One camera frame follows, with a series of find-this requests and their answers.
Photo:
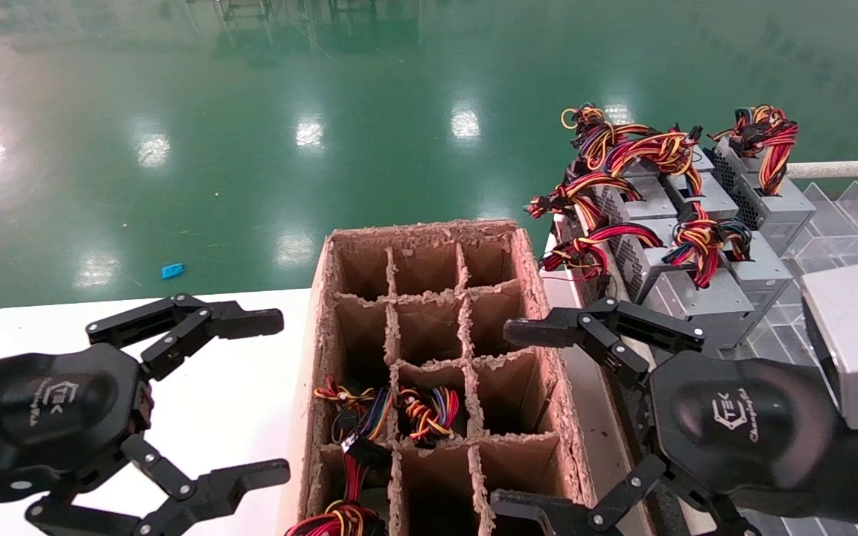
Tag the small blue scrap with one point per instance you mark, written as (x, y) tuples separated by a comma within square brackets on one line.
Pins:
[(173, 271)]

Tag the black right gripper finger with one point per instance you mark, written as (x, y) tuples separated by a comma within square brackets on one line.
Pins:
[(608, 320), (548, 517)]

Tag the clear acrylic divider tray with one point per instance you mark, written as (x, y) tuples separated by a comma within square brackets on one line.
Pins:
[(846, 231)]

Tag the worn cardboard divider box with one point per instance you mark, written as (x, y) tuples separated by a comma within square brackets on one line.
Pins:
[(429, 327)]

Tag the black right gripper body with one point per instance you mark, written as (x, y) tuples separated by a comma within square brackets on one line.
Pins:
[(749, 432)]

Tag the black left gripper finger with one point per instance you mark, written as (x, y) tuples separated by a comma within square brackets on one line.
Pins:
[(243, 480), (191, 320)]

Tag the cart with white pipe frame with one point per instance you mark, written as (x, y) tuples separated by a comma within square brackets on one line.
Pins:
[(846, 169)]

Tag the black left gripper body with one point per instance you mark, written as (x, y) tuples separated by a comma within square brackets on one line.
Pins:
[(49, 417)]

